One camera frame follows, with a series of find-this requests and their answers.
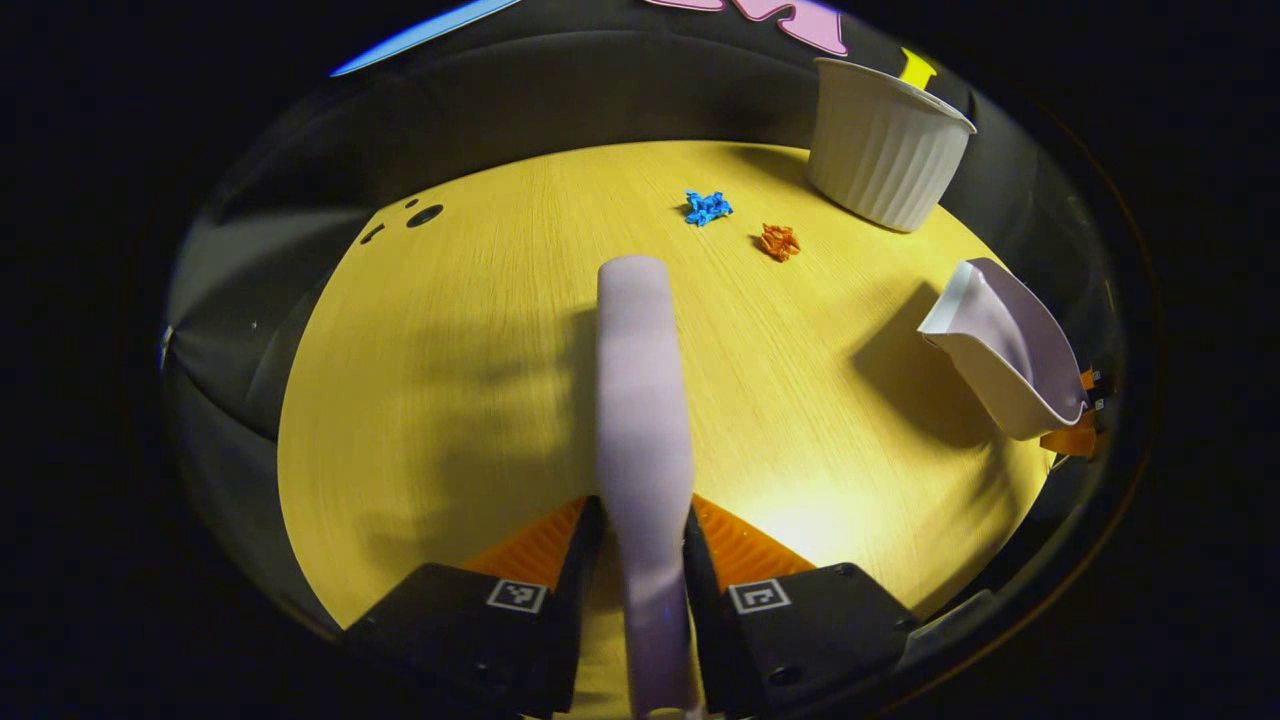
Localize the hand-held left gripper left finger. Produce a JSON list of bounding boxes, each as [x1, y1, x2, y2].
[[340, 494, 608, 719]]

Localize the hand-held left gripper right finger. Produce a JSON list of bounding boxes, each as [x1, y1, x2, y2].
[[683, 492, 923, 719]]

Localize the pink and white dustpan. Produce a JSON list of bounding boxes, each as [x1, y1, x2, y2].
[[917, 257, 1091, 442]]

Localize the small pink broom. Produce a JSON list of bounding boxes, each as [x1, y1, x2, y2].
[[596, 255, 701, 720]]

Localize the white ribbed garbage bin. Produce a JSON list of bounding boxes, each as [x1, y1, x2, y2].
[[806, 57, 978, 234]]

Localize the blue paper scrap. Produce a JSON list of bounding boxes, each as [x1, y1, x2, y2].
[[684, 190, 734, 228]]

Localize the black backdrop cloth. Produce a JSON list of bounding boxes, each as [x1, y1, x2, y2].
[[160, 0, 1126, 641]]

